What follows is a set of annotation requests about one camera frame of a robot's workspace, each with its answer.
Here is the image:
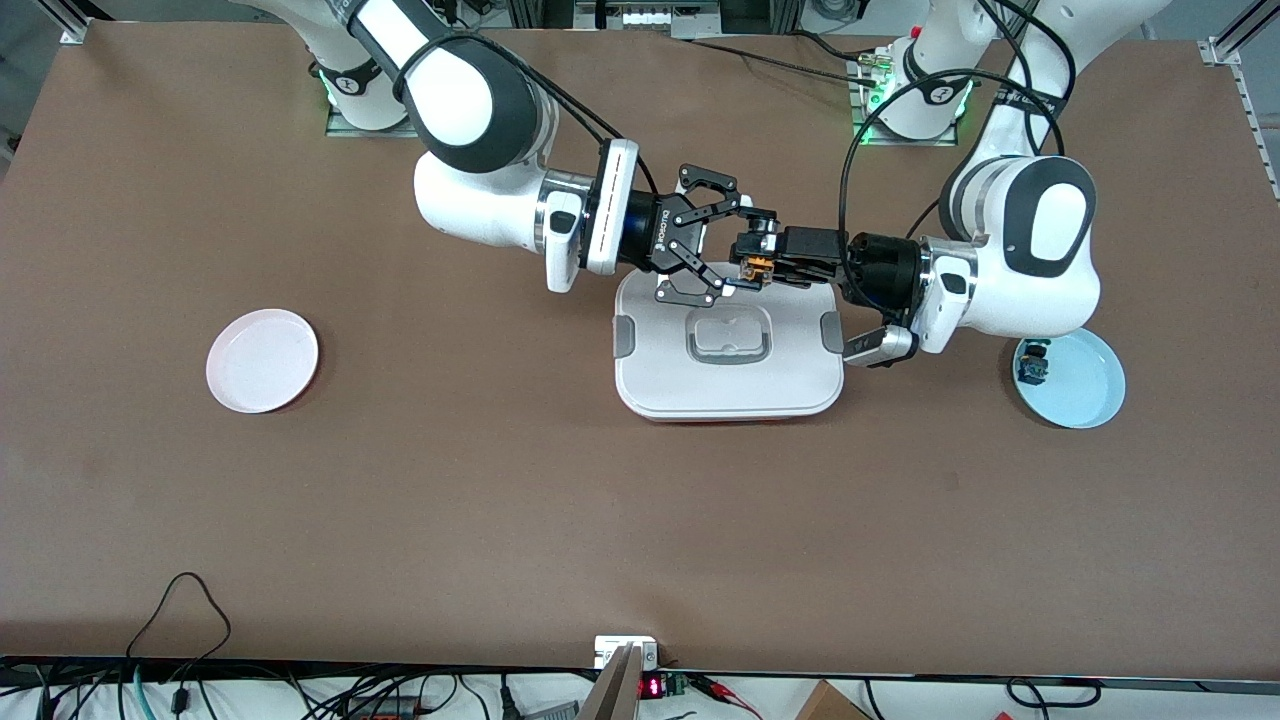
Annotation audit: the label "orange push-button switch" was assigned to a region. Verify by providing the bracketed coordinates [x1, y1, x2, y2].
[732, 210, 783, 291]

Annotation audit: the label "white lidded box grey latches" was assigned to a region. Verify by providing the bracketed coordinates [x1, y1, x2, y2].
[612, 268, 847, 423]

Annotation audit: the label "white socket box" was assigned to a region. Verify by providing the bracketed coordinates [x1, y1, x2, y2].
[594, 636, 661, 671]

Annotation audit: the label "brown cardboard box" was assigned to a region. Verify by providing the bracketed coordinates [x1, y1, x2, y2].
[795, 680, 873, 720]

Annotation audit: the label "light blue round plate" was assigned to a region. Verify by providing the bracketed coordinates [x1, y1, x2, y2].
[1012, 328, 1127, 430]

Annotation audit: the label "pink round plate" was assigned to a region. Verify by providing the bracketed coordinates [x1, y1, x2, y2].
[206, 308, 321, 415]

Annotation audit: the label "red probe lead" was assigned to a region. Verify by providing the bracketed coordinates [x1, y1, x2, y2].
[688, 674, 763, 720]

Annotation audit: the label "wooden slat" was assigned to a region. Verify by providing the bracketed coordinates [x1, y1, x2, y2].
[580, 643, 647, 720]

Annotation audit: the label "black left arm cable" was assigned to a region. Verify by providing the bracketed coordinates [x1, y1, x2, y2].
[838, 0, 1079, 293]

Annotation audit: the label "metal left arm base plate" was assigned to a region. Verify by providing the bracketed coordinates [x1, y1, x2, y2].
[850, 50, 961, 148]

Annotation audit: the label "black cable across table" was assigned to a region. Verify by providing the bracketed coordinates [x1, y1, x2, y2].
[688, 28, 883, 87]

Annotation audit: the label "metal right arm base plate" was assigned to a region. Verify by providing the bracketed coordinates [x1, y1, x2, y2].
[325, 108, 421, 138]

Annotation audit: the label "black curled cable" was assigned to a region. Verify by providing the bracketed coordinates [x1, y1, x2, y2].
[1004, 677, 1103, 711]

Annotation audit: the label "black looped cable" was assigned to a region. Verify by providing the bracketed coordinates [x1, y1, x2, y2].
[125, 572, 233, 691]

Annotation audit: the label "aluminium frame corner post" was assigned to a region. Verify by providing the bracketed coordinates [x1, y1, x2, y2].
[40, 0, 91, 46]

